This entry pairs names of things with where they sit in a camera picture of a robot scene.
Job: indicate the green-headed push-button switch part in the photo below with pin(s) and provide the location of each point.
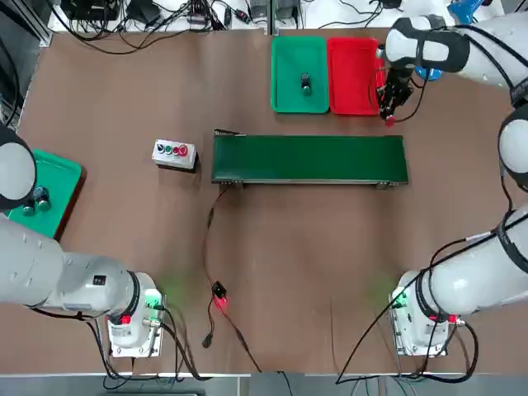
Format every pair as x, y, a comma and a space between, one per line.
305, 82

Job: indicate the black push-button switch part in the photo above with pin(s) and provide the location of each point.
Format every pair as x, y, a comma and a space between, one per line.
28, 208
43, 200

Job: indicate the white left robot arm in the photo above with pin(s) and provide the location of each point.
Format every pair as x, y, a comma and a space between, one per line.
62, 280

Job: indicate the green belt conveyor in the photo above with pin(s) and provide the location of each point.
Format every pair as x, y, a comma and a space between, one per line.
309, 158

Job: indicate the aluminium corner post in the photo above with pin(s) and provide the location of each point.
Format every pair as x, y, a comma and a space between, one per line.
45, 24

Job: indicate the grey push-button control box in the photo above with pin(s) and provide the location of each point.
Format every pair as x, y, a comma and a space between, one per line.
173, 163

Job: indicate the black docking box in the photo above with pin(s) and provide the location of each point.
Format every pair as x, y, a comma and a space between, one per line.
90, 8

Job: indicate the aluminium frame post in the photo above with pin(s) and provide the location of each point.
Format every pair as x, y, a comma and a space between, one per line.
272, 16

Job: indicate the long red plastic tray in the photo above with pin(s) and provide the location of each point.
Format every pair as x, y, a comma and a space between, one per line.
350, 74

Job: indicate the long green plastic tray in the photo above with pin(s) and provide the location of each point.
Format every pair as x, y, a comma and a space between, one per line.
288, 62

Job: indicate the small black controller module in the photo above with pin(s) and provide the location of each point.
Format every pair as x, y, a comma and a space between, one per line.
219, 290

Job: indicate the blue desk lamp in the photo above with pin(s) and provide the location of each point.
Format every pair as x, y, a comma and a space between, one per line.
464, 8

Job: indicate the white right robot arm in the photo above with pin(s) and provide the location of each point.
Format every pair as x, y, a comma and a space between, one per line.
474, 284

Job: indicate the small green plastic tray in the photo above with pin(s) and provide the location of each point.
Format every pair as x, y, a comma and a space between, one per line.
53, 185

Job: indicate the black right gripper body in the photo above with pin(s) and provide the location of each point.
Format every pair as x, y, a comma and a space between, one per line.
399, 82

